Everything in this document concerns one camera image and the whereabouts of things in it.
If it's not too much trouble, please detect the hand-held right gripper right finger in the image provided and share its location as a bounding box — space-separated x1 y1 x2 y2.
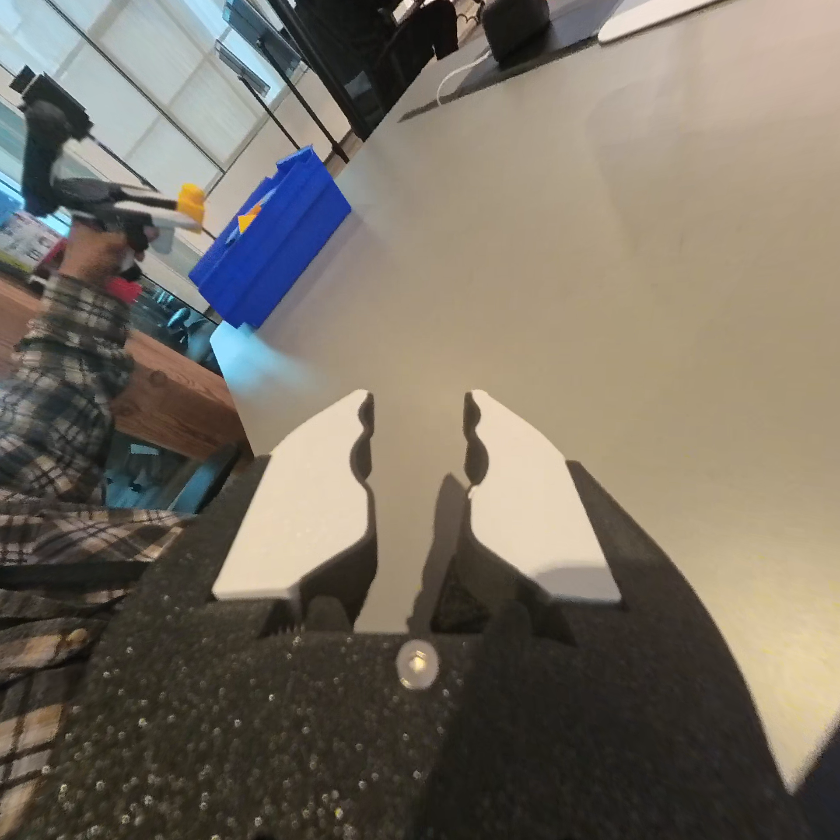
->
462 389 622 605

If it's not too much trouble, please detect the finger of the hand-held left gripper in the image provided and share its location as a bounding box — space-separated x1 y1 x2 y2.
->
115 203 203 235
108 185 181 211

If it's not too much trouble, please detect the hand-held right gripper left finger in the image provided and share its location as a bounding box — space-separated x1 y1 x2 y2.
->
213 388 380 624

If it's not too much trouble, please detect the pile of coloured toy blocks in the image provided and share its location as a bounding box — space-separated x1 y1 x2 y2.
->
226 193 277 247

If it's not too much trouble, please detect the blue plastic bin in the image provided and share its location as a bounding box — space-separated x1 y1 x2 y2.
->
188 146 352 329

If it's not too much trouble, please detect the person's left forearm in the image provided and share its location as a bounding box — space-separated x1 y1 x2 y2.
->
0 272 198 821

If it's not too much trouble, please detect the person's left hand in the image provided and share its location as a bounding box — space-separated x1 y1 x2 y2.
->
62 223 155 283

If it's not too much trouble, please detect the black studio light stand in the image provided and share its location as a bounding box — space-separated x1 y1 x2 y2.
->
10 66 217 237

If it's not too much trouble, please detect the tablet floor stand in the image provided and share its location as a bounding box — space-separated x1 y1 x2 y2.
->
215 39 316 148
223 0 349 165

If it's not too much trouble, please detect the black pole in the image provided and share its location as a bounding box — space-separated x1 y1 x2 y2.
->
272 0 408 142

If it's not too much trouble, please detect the dark grey box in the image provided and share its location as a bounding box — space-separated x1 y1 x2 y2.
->
482 0 551 63

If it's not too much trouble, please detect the white cable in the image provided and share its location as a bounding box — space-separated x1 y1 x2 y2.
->
436 49 493 106

